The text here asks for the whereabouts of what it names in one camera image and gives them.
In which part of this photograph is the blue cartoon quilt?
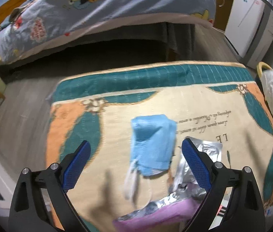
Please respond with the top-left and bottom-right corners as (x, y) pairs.
(0, 0), (216, 66)

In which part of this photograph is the light blue face mask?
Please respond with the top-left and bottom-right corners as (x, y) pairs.
(123, 114), (177, 202)

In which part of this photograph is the purple snack wrapper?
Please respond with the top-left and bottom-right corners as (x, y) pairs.
(113, 199), (200, 231)

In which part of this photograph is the teal and cream floor rug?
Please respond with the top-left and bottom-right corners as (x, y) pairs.
(46, 61), (273, 231)

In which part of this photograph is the wooden side cabinet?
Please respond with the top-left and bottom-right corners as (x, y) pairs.
(214, 0), (234, 32)

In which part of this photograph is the silver foil wrapper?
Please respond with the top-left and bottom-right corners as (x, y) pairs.
(116, 136), (224, 223)

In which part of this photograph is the white air purifier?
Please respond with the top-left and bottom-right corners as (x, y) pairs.
(224, 0), (273, 69)

